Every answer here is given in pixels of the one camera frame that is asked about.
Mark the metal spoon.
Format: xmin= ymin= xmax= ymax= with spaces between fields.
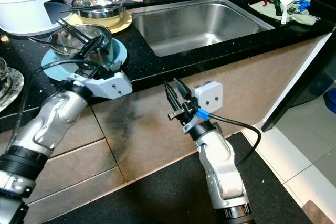
xmin=28 ymin=35 xmax=71 ymax=47

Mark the beige drawer front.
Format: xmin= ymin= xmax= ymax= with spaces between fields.
xmin=0 ymin=103 xmax=103 ymax=154
xmin=68 ymin=132 xmax=117 ymax=175
xmin=31 ymin=153 xmax=128 ymax=204

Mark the black floor mat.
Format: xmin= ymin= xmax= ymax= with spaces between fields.
xmin=26 ymin=130 xmax=316 ymax=224

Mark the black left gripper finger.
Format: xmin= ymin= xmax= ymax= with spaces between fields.
xmin=84 ymin=34 xmax=103 ymax=62
xmin=97 ymin=38 xmax=112 ymax=63

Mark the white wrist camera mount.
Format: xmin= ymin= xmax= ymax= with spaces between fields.
xmin=67 ymin=71 xmax=133 ymax=100
xmin=181 ymin=81 xmax=224 ymax=133

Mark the blue floor object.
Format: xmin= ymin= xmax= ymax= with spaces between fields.
xmin=324 ymin=88 xmax=336 ymax=114

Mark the yellow plate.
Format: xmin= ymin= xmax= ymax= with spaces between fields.
xmin=66 ymin=12 xmax=133 ymax=34

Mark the patterned white plate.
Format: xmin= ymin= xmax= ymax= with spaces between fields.
xmin=0 ymin=67 xmax=26 ymax=112

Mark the stainless steel bowl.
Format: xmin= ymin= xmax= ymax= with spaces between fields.
xmin=49 ymin=23 xmax=113 ymax=62
xmin=71 ymin=0 xmax=128 ymax=21

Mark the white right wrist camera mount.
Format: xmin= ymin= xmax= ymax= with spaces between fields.
xmin=181 ymin=81 xmax=224 ymax=133

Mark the light blue plate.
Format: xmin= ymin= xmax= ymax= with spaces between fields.
xmin=41 ymin=38 xmax=129 ymax=83

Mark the stainless steel sink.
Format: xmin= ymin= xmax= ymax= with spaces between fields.
xmin=129 ymin=0 xmax=276 ymax=58

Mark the green black kitchen tool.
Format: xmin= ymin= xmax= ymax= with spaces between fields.
xmin=266 ymin=0 xmax=284 ymax=16

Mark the pale green cloth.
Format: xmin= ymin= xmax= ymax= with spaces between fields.
xmin=248 ymin=0 xmax=321 ymax=25

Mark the white tiered plastic rack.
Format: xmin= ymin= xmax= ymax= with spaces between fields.
xmin=0 ymin=0 xmax=66 ymax=37

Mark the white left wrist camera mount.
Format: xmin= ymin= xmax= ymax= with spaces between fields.
xmin=67 ymin=71 xmax=133 ymax=100

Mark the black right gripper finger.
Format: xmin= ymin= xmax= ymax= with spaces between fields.
xmin=163 ymin=80 xmax=179 ymax=112
xmin=172 ymin=77 xmax=196 ymax=104

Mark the blue plastic item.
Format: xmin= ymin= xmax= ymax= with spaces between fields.
xmin=291 ymin=0 xmax=313 ymax=14

